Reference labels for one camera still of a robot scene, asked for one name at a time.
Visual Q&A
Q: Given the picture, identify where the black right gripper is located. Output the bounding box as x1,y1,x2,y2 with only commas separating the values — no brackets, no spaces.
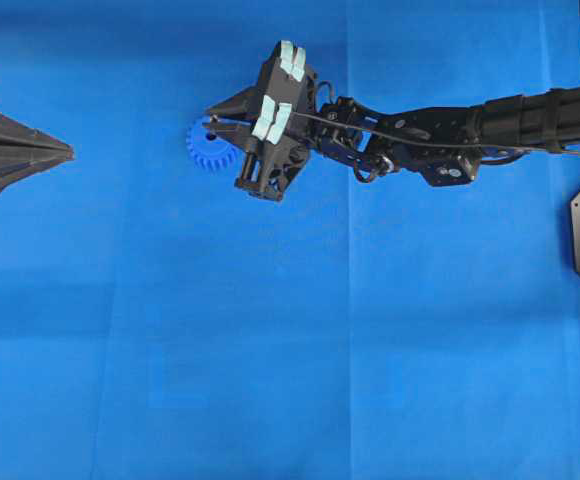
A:
203,40,317,202

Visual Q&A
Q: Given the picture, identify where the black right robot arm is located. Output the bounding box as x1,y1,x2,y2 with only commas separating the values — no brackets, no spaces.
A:
203,40,580,202

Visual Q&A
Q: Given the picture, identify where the blue plastic spur gear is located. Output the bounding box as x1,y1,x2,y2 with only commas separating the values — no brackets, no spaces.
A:
185,116,241,173

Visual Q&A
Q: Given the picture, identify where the blue table mat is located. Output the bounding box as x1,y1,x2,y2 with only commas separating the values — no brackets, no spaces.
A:
0,1,580,479

